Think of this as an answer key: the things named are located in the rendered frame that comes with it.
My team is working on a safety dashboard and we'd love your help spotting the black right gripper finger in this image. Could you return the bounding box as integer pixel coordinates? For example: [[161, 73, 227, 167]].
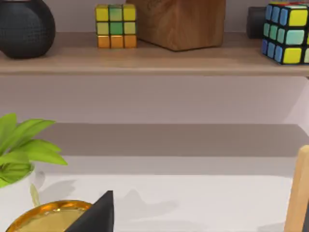
[[67, 190, 114, 232]]

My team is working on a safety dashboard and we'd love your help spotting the gold trophy cup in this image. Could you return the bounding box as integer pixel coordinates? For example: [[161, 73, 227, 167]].
[[4, 200, 94, 232]]

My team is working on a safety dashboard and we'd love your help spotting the green plant in white pot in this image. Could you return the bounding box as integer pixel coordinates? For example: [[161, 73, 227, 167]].
[[0, 113, 69, 228]]

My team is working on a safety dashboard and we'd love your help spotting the wooden shelf board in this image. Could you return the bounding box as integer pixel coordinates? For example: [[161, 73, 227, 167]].
[[0, 31, 309, 77]]

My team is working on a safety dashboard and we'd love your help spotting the yellow green orange puzzle cube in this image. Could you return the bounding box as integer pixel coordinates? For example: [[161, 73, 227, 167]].
[[95, 3, 138, 49]]

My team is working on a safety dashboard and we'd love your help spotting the wooden framed blackboard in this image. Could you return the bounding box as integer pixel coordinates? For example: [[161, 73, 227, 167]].
[[283, 145, 309, 232]]

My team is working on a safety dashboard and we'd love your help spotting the black round textured speaker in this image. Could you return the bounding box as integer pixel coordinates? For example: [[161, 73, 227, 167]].
[[0, 0, 56, 59]]

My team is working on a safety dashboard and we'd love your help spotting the brown wooden block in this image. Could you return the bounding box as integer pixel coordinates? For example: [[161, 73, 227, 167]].
[[125, 0, 227, 52]]

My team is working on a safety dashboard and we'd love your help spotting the dark grey cylinder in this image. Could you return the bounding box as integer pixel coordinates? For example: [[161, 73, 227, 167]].
[[246, 6, 267, 40]]

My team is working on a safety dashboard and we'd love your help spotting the black-framed blue yellow puzzle cube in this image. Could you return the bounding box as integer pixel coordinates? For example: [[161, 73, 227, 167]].
[[261, 2, 309, 66]]

